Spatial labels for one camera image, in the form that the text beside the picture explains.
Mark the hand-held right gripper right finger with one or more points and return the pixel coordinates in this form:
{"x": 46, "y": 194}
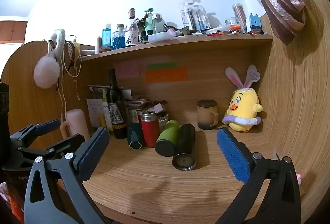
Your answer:
{"x": 233, "y": 157}

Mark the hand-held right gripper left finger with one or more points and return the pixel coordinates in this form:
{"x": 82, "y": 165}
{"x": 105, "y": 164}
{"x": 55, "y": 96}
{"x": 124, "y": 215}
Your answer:
{"x": 93, "y": 154}

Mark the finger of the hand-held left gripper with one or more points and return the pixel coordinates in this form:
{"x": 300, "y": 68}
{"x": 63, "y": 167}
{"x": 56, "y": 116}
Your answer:
{"x": 48, "y": 125}
{"x": 67, "y": 142}

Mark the black cup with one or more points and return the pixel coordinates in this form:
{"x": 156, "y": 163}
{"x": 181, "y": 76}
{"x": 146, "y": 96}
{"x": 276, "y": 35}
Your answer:
{"x": 184, "y": 148}

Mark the dark teal hexagonal cup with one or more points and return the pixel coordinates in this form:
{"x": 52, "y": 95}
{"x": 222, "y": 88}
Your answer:
{"x": 135, "y": 136}

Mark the red thermos cup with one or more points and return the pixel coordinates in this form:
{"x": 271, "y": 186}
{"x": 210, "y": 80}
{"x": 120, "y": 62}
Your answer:
{"x": 149, "y": 131}

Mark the green cup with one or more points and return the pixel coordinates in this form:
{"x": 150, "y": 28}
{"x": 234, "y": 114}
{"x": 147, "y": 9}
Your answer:
{"x": 168, "y": 139}

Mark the red patterned cloth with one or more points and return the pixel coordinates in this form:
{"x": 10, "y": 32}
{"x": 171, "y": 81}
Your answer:
{"x": 11, "y": 203}

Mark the white paper note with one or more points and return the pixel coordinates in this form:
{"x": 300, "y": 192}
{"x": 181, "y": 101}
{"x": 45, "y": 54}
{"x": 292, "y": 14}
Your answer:
{"x": 94, "y": 110}

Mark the yellow chick plush toy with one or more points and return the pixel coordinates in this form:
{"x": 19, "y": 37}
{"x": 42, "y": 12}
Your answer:
{"x": 243, "y": 109}

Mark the brown lidded mug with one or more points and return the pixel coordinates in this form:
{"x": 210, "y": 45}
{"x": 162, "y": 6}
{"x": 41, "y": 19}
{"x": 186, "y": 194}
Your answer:
{"x": 207, "y": 114}

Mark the dark wine bottle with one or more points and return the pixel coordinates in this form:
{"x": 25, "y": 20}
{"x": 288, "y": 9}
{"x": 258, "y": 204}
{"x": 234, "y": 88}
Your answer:
{"x": 115, "y": 104}

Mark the white fluffy earmuffs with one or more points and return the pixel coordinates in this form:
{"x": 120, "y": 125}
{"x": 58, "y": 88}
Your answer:
{"x": 47, "y": 69}

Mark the printed tin can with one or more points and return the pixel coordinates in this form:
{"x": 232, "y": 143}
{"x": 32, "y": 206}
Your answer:
{"x": 134, "y": 116}

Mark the stack of papers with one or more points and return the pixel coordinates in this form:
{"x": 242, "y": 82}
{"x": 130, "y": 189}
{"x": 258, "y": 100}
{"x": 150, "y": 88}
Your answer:
{"x": 131, "y": 97}

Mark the dotted headband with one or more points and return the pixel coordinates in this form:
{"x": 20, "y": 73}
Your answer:
{"x": 70, "y": 51}

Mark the pink sticky note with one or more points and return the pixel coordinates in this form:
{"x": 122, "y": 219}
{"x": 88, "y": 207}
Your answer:
{"x": 126, "y": 69}

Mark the brown wooden cabinet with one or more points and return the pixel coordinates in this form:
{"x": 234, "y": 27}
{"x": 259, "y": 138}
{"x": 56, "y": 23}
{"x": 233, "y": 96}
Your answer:
{"x": 13, "y": 30}

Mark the wooden desk hutch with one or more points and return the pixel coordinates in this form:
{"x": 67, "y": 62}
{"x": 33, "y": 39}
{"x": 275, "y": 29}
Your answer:
{"x": 206, "y": 57}

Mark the orange sticky note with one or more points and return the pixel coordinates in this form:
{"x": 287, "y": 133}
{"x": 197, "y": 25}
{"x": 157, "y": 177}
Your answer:
{"x": 166, "y": 74}

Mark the teal liquid bottle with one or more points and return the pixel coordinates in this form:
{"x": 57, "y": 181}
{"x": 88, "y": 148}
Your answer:
{"x": 106, "y": 34}

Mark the blue glass bottle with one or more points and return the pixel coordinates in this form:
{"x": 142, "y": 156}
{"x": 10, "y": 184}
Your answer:
{"x": 119, "y": 39}

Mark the green sticky note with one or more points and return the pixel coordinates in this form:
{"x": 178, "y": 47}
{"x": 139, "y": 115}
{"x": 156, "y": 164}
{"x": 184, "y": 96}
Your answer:
{"x": 161, "y": 65}

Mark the clear bottle with white label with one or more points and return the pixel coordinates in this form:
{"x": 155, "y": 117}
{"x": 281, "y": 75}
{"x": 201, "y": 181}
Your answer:
{"x": 132, "y": 32}

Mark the white syringe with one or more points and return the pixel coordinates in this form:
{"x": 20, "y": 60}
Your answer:
{"x": 217, "y": 29}

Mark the orange marker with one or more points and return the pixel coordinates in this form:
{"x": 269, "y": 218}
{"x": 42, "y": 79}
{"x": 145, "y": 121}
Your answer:
{"x": 234, "y": 26}

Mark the white flat box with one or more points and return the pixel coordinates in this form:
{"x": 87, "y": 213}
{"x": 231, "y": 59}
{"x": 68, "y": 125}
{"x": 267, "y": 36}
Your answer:
{"x": 158, "y": 37}

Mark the glass jar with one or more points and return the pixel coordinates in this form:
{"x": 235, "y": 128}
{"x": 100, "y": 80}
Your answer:
{"x": 230, "y": 22}

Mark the blue small box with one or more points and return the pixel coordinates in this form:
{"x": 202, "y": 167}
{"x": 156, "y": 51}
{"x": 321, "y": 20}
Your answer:
{"x": 254, "y": 23}

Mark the clear tube of sticks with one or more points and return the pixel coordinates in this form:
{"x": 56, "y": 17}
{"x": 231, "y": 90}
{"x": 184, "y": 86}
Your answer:
{"x": 239, "y": 18}

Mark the small pink bottle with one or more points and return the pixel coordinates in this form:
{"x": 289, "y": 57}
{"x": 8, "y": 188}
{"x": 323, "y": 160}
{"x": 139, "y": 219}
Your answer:
{"x": 171, "y": 30}

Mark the toothbrush blister pack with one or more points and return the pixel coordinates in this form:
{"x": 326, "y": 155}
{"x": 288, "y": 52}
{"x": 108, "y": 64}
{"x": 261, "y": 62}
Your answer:
{"x": 202, "y": 18}
{"x": 188, "y": 14}

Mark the green pump bottle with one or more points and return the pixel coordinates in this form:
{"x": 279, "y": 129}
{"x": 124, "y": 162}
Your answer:
{"x": 148, "y": 22}

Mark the clear round bottle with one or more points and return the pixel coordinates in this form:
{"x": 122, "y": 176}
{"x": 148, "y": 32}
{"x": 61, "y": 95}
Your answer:
{"x": 157, "y": 23}

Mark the pink sheer curtain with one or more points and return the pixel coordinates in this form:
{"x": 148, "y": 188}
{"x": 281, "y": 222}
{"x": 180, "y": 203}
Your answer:
{"x": 282, "y": 5}

